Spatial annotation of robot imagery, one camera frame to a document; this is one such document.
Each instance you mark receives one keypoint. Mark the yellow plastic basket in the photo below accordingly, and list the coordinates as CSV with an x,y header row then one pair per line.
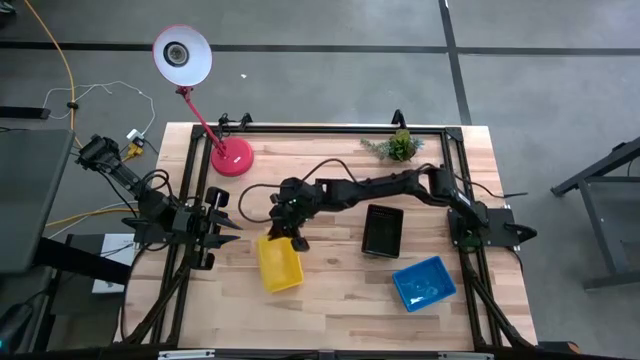
x,y
280,265

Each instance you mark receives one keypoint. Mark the black plastic basket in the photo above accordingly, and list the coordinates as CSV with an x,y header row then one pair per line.
x,y
382,231

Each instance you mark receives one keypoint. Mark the red desk lamp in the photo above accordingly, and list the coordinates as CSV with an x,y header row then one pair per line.
x,y
232,157

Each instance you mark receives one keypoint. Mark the white paper sheet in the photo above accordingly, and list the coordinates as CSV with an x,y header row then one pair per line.
x,y
112,245

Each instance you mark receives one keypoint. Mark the black metal rig frame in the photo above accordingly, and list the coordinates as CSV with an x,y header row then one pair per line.
x,y
350,129

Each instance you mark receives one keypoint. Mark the white power adapter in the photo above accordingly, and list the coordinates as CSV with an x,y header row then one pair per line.
x,y
135,135

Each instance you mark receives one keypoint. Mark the black metal table frame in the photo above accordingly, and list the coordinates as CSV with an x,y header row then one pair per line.
x,y
600,225

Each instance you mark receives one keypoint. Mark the yellow plug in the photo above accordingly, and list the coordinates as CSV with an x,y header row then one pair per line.
x,y
132,151

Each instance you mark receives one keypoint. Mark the dark grey panel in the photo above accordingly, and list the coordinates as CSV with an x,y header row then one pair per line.
x,y
30,200

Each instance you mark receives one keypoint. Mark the black frame clamp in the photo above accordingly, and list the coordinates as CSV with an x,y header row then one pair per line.
x,y
232,120
398,119

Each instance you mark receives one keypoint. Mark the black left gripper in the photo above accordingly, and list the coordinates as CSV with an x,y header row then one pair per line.
x,y
200,225

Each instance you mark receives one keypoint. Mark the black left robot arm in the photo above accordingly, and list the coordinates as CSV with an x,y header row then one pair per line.
x,y
120,172

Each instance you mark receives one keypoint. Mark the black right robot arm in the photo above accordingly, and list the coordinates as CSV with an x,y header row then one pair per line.
x,y
390,187

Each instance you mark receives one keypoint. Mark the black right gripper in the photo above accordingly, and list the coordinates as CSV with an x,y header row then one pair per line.
x,y
295,205

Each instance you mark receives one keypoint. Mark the green artificial plant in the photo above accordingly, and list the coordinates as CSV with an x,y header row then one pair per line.
x,y
400,146

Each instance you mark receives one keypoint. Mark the blue plastic basket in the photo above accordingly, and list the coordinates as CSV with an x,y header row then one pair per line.
x,y
425,282

